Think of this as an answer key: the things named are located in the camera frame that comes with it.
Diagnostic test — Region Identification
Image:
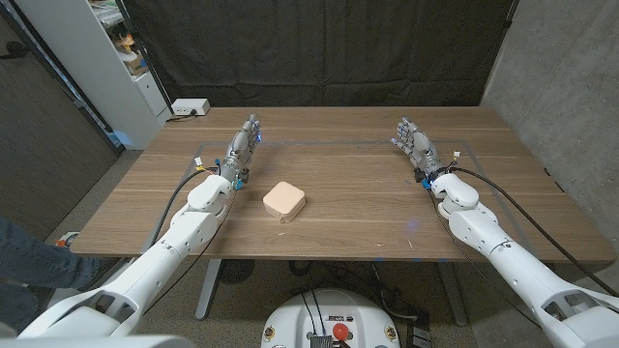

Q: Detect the round black floor fan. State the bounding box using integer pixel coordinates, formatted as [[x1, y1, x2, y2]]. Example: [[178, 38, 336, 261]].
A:
[[218, 259, 256, 285]]

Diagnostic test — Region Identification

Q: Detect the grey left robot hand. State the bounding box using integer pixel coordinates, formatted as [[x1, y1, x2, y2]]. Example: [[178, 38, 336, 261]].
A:
[[220, 114, 263, 190]]

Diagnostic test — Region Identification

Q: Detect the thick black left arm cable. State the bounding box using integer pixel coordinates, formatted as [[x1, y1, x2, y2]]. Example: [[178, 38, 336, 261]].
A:
[[149, 166, 220, 247]]

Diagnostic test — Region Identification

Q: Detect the brown cardboard box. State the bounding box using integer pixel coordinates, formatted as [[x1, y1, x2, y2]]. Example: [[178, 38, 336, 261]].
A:
[[123, 50, 149, 76]]

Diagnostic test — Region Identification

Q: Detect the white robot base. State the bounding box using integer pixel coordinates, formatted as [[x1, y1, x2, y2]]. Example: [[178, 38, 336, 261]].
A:
[[259, 288, 401, 348]]

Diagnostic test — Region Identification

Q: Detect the pink square jewelry box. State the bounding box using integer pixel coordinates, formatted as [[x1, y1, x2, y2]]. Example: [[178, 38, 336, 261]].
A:
[[262, 181, 308, 224]]

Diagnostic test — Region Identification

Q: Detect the white power strip box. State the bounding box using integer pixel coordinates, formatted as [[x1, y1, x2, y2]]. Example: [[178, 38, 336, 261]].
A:
[[171, 98, 212, 117]]

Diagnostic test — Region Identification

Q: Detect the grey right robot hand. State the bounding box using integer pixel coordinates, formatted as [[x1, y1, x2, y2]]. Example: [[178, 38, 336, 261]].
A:
[[390, 115, 445, 182]]

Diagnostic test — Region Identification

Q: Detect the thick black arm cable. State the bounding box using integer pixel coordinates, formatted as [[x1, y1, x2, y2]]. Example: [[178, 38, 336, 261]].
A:
[[452, 166, 619, 297], [149, 166, 220, 247]]

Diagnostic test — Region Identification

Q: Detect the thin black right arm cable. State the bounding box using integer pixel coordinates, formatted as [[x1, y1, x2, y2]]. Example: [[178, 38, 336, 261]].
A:
[[427, 188, 542, 329]]

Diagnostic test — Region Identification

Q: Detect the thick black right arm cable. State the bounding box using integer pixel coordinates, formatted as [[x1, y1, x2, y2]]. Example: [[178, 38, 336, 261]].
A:
[[452, 166, 619, 297]]

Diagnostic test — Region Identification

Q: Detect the person's leg in jeans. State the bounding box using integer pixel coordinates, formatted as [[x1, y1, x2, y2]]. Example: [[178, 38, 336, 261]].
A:
[[0, 215, 103, 334]]

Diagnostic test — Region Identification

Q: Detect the white shelf cabinet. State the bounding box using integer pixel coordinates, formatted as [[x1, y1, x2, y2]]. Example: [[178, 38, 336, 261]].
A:
[[14, 0, 173, 151]]

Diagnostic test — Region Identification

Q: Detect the orange white floor item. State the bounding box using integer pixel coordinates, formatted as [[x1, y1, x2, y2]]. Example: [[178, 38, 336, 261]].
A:
[[54, 230, 81, 248]]

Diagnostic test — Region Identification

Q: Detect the black door handle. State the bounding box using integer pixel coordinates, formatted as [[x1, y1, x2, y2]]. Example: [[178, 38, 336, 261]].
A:
[[0, 41, 30, 61]]

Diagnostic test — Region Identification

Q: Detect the black backdrop stand pole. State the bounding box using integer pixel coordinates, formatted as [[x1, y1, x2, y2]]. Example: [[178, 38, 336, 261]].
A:
[[113, 0, 174, 115]]

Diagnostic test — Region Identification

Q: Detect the black fabric backdrop curtain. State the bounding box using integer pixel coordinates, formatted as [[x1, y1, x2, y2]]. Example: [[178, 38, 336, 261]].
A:
[[123, 0, 518, 108]]

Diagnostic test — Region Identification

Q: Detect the yellow toy figure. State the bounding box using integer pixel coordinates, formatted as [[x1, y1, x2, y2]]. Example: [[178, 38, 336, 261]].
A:
[[114, 33, 136, 54]]

